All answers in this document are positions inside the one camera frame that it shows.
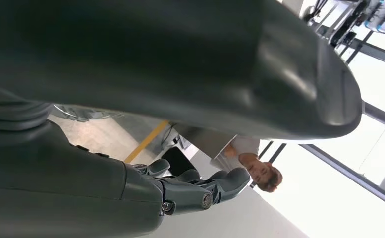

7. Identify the person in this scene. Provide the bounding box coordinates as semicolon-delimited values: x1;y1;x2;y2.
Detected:
210;135;283;193

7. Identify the black table cable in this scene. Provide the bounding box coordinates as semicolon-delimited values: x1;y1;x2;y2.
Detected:
160;123;181;150

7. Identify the white equipment with blue cables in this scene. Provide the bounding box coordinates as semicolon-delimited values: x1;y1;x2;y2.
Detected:
363;0;385;36

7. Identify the dark window frame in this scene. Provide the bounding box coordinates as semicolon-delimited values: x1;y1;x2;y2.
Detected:
249;24;385;214

